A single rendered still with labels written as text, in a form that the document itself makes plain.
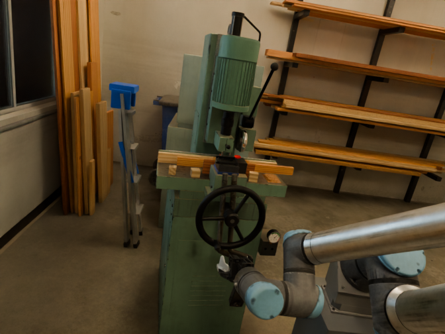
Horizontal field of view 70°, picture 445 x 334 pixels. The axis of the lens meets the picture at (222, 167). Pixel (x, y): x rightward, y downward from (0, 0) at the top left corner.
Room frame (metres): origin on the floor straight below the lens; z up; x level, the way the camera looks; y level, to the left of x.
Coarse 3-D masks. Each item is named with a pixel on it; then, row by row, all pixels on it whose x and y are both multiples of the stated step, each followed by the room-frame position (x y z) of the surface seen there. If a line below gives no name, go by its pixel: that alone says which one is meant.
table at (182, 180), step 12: (168, 168) 1.36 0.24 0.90; (180, 168) 1.39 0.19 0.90; (156, 180) 1.25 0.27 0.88; (168, 180) 1.26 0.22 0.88; (180, 180) 1.27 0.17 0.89; (192, 180) 1.29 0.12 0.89; (204, 180) 1.30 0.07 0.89; (264, 180) 1.41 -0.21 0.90; (204, 192) 1.29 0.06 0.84; (264, 192) 1.37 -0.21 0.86; (276, 192) 1.38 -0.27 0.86
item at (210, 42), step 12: (216, 36) 1.64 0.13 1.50; (204, 48) 1.79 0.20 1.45; (204, 60) 1.73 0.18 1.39; (204, 72) 1.67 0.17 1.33; (204, 84) 1.64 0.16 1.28; (204, 96) 1.63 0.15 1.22; (204, 108) 1.64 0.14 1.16; (204, 120) 1.64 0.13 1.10; (192, 144) 1.78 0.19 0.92; (204, 144) 1.64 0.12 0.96
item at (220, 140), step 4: (216, 132) 1.53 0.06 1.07; (220, 132) 1.53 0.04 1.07; (216, 136) 1.52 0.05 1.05; (220, 136) 1.45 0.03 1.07; (224, 136) 1.46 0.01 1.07; (228, 136) 1.48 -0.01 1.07; (216, 140) 1.50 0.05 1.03; (220, 140) 1.43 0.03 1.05; (224, 140) 1.43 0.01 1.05; (228, 140) 1.44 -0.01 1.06; (232, 140) 1.44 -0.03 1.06; (216, 144) 1.48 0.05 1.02; (220, 144) 1.43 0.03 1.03; (224, 144) 1.43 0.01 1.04; (228, 144) 1.44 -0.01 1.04; (232, 144) 1.44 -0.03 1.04; (220, 148) 1.43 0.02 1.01; (224, 148) 1.43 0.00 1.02; (232, 148) 1.46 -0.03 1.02
